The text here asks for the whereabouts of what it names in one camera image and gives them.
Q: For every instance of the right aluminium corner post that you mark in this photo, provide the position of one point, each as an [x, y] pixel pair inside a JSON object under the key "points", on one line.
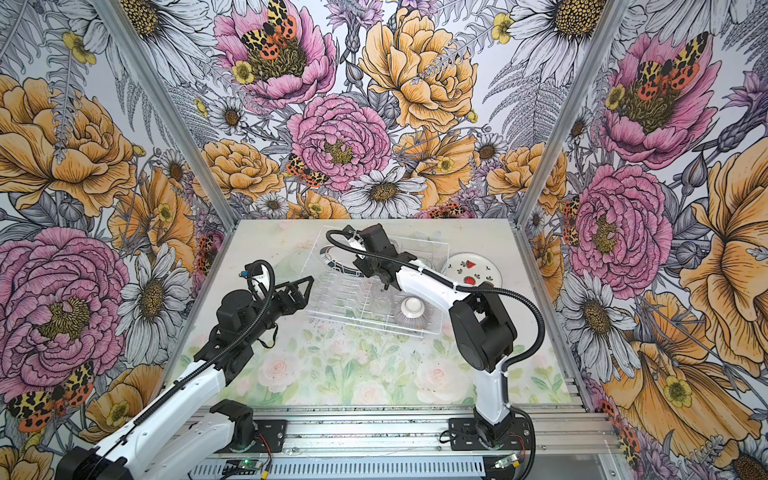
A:
{"points": [[600, 46]]}

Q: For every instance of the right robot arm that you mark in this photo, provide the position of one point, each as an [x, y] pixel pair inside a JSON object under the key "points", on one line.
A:
{"points": [[482, 329]]}

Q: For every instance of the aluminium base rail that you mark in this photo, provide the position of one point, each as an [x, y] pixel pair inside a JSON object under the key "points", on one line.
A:
{"points": [[403, 443]]}

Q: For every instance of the plate green red band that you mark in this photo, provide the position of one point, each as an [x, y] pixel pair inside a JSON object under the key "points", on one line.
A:
{"points": [[339, 261]]}

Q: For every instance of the left aluminium corner post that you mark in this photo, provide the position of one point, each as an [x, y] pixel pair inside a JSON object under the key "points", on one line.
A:
{"points": [[138, 58]]}

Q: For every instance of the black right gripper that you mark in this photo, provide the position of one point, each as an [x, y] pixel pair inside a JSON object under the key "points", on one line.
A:
{"points": [[366, 271]]}

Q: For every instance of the green circuit board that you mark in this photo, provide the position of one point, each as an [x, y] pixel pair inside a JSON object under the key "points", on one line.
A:
{"points": [[244, 467]]}

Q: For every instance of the aluminium corner post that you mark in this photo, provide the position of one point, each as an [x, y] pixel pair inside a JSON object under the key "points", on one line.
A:
{"points": [[138, 58], [600, 46]]}

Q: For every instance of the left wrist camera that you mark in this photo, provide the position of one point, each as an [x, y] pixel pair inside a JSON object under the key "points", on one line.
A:
{"points": [[257, 281]]}

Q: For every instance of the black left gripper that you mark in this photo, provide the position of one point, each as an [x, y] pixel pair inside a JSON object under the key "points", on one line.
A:
{"points": [[281, 296]]}

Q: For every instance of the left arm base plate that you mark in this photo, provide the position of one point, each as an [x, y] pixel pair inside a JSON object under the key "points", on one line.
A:
{"points": [[264, 435]]}

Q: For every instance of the striped brown white bowl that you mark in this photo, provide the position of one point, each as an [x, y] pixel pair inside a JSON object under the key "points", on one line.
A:
{"points": [[413, 313]]}

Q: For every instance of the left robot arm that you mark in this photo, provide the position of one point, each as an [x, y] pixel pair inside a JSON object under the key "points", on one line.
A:
{"points": [[152, 445]]}

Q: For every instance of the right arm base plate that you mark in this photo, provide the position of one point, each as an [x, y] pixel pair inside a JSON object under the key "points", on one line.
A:
{"points": [[475, 434]]}

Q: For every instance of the white plate teal rim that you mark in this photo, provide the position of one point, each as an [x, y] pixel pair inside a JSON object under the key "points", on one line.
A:
{"points": [[472, 269]]}

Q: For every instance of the white wire dish rack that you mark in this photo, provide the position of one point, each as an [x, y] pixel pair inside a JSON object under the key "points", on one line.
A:
{"points": [[357, 301]]}

